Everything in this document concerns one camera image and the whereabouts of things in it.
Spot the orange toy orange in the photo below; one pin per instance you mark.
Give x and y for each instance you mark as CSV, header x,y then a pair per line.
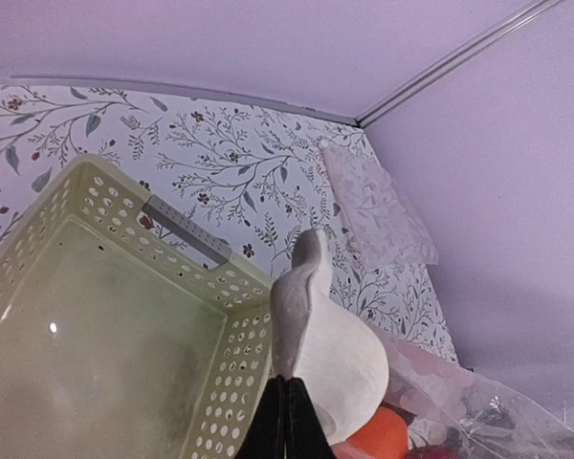
x,y
384,436

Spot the white toy garlic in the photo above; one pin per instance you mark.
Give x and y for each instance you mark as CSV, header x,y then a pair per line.
x,y
341,361

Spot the right rear clear bag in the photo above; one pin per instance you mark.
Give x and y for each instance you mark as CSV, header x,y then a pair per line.
x,y
384,226

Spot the green perforated plastic basket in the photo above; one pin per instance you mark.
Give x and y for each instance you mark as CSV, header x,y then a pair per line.
x,y
126,331

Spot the red toy apple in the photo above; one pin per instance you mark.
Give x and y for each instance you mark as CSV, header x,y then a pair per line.
x,y
442,451

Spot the floral table mat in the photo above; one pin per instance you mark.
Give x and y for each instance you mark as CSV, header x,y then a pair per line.
x,y
250,175

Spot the right aluminium frame post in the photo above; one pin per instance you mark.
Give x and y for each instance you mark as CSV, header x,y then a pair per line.
x,y
483,41

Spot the clear zip top bag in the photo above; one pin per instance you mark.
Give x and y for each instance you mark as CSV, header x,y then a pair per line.
x,y
444,403

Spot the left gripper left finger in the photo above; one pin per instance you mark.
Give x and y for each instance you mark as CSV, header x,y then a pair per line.
x,y
265,438

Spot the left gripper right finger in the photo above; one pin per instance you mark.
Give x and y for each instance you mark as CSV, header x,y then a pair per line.
x,y
305,438

